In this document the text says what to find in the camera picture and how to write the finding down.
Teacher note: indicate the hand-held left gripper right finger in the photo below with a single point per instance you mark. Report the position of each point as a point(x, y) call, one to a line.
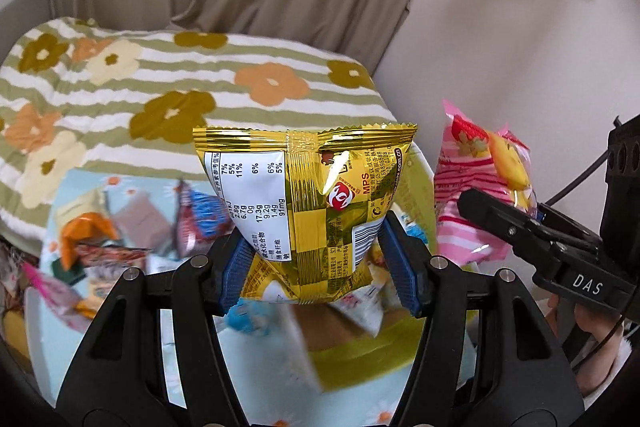
point(400, 267)

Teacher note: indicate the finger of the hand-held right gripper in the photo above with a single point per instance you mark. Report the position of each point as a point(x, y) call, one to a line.
point(505, 224)
point(570, 232)

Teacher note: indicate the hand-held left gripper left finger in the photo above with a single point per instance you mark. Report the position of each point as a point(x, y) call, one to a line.
point(235, 272)

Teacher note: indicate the pink striped snack packet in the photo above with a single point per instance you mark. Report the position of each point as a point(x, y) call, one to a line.
point(460, 207)

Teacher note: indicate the gold foil snack packet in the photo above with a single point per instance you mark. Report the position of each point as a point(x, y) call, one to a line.
point(300, 207)

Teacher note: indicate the yellow-green storage bin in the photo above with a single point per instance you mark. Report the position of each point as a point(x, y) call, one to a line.
point(360, 357)

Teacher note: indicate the person's right hand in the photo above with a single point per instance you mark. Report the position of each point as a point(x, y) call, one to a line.
point(597, 342)

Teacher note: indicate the light blue daisy cloth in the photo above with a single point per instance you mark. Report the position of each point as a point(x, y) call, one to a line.
point(270, 382)

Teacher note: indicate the green striped floral blanket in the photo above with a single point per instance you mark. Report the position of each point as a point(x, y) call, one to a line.
point(150, 67)

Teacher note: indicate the grey patterned sheet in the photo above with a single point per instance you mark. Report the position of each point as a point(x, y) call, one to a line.
point(12, 277)

